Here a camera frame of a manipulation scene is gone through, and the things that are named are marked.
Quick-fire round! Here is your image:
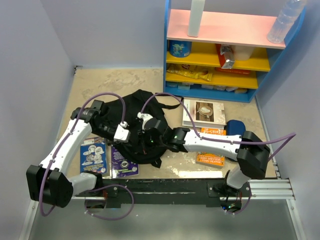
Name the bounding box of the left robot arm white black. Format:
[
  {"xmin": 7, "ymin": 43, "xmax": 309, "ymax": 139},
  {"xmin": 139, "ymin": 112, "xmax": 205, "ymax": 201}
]
[{"xmin": 26, "ymin": 100, "xmax": 116, "ymax": 208}]

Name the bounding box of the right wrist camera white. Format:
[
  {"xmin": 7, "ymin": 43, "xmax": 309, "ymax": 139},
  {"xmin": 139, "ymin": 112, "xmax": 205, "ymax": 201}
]
[{"xmin": 137, "ymin": 112, "xmax": 153, "ymax": 131}]

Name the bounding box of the red flat packet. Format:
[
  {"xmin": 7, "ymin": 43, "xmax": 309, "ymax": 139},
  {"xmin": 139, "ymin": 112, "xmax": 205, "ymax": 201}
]
[{"xmin": 215, "ymin": 67, "xmax": 251, "ymax": 75}]

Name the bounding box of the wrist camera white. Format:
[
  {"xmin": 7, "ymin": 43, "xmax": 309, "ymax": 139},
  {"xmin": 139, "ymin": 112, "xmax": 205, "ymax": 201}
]
[
  {"xmin": 113, "ymin": 121, "xmax": 130, "ymax": 143},
  {"xmin": 137, "ymin": 112, "xmax": 153, "ymax": 131}
]

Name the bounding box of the blue pencil case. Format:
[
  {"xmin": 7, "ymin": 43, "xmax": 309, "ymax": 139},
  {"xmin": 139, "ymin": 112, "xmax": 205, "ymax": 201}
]
[{"xmin": 224, "ymin": 119, "xmax": 246, "ymax": 136}]

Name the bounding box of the yellow chips bag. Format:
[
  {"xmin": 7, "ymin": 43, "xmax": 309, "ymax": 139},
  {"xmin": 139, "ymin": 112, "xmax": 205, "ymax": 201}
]
[{"xmin": 166, "ymin": 63, "xmax": 215, "ymax": 82}]

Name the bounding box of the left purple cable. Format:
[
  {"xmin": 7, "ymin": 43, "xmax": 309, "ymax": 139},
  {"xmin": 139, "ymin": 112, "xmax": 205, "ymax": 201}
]
[{"xmin": 39, "ymin": 92, "xmax": 135, "ymax": 221}]

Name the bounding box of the white plastic tub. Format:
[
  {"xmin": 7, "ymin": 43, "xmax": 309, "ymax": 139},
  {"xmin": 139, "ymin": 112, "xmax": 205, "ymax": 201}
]
[{"xmin": 231, "ymin": 45, "xmax": 255, "ymax": 61}]

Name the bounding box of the black student backpack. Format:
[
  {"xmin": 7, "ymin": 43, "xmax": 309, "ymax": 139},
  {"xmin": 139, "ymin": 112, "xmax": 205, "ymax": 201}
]
[{"xmin": 94, "ymin": 89, "xmax": 185, "ymax": 169}]

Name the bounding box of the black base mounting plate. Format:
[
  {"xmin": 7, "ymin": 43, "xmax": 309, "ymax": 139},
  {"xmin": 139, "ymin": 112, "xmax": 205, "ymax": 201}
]
[{"xmin": 78, "ymin": 178, "xmax": 251, "ymax": 208}]

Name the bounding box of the aluminium rail frame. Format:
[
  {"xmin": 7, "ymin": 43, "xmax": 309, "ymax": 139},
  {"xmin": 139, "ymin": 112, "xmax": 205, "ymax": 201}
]
[{"xmin": 20, "ymin": 166, "xmax": 305, "ymax": 240}]

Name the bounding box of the orange treehouse book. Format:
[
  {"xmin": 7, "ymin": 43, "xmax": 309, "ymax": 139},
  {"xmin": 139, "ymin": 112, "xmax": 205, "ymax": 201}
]
[{"xmin": 196, "ymin": 128, "xmax": 226, "ymax": 168}]

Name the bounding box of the white coffee cover book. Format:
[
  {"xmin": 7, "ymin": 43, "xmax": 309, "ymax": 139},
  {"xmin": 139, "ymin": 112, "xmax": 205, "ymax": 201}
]
[{"xmin": 183, "ymin": 99, "xmax": 226, "ymax": 129}]

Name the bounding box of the white tall bottle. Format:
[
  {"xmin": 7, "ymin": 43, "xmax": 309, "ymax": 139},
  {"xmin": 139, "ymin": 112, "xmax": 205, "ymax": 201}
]
[{"xmin": 187, "ymin": 0, "xmax": 206, "ymax": 38}]

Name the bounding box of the blue cartoon book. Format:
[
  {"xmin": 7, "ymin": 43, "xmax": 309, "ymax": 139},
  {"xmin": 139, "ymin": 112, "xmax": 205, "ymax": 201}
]
[{"xmin": 80, "ymin": 137, "xmax": 108, "ymax": 174}]

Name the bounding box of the colourful wooden shelf unit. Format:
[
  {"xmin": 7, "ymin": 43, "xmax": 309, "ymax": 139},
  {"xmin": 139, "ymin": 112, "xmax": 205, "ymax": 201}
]
[{"xmin": 163, "ymin": 0, "xmax": 306, "ymax": 103}]

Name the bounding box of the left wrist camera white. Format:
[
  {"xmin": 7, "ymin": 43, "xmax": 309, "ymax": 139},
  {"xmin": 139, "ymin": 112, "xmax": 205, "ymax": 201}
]
[{"xmin": 113, "ymin": 121, "xmax": 130, "ymax": 143}]

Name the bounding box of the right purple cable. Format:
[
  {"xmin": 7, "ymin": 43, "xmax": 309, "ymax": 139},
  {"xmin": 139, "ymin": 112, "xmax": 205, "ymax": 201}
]
[{"xmin": 140, "ymin": 92, "xmax": 297, "ymax": 216}]

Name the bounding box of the purple book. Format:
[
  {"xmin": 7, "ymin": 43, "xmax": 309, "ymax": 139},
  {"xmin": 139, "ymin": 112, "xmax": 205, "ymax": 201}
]
[{"xmin": 111, "ymin": 146, "xmax": 139, "ymax": 179}]

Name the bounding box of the purple cable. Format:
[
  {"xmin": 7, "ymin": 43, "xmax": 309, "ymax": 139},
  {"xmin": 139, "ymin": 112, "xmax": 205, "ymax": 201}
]
[
  {"xmin": 140, "ymin": 92, "xmax": 297, "ymax": 216},
  {"xmin": 39, "ymin": 92, "xmax": 135, "ymax": 221}
]

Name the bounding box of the blue round tin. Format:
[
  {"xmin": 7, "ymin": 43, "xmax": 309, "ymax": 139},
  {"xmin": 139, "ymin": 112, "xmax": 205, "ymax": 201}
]
[{"xmin": 168, "ymin": 40, "xmax": 192, "ymax": 58}]

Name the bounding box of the clear plastic water bottle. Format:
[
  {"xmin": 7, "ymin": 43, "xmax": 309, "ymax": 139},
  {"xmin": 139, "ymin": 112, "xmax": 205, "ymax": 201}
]
[{"xmin": 266, "ymin": 0, "xmax": 307, "ymax": 44}]

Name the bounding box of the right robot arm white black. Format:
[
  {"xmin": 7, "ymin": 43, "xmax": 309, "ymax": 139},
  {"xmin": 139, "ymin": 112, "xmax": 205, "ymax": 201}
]
[{"xmin": 139, "ymin": 117, "xmax": 270, "ymax": 197}]

